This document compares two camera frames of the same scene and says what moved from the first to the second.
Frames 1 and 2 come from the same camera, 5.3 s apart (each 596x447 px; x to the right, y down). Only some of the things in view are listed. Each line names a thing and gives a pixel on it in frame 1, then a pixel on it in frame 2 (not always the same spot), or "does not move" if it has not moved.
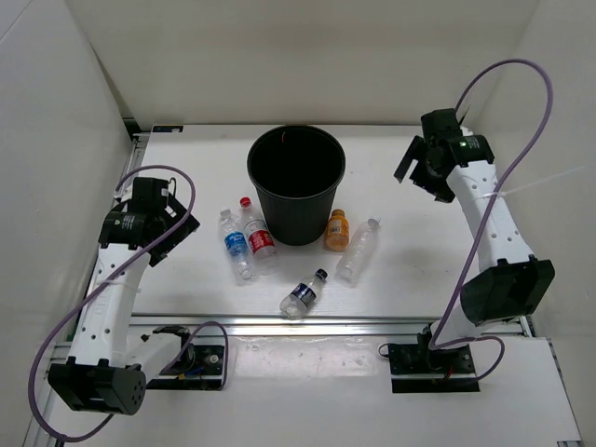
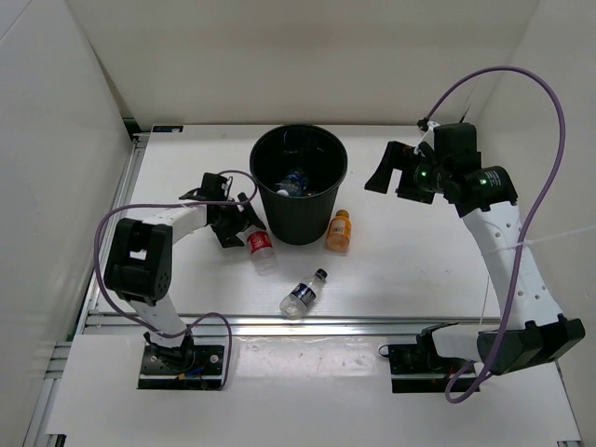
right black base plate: x=417 y=368 does not move
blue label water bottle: x=237 y=244 to x=294 y=184
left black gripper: x=159 y=251 to x=244 y=219
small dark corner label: x=167 y=128 does not move
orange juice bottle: x=337 y=231 does not move
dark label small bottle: x=294 y=306 does not move
